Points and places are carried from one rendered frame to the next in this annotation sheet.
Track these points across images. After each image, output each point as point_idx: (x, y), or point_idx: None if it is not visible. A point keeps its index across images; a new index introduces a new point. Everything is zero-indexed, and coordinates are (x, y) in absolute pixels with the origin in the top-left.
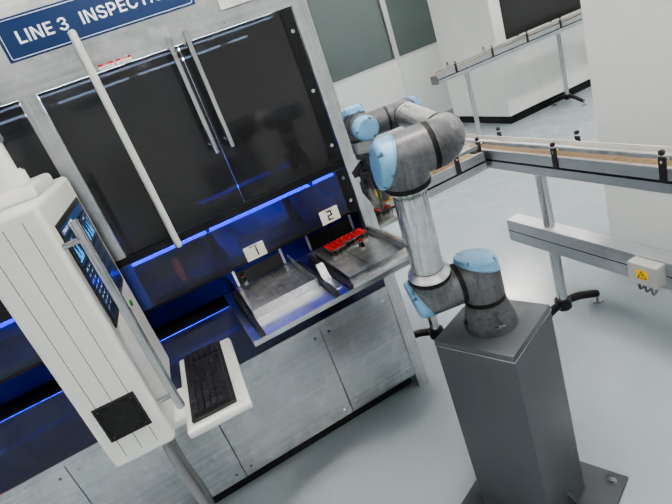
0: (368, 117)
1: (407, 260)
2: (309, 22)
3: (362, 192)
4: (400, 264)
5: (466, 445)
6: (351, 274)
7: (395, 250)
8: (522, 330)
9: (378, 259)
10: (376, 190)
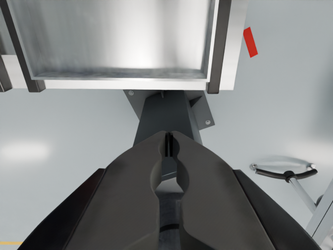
0: None
1: (179, 89)
2: None
3: (27, 237)
4: (160, 89)
5: (138, 124)
6: (53, 21)
7: (192, 17)
8: None
9: (138, 17)
10: (180, 218)
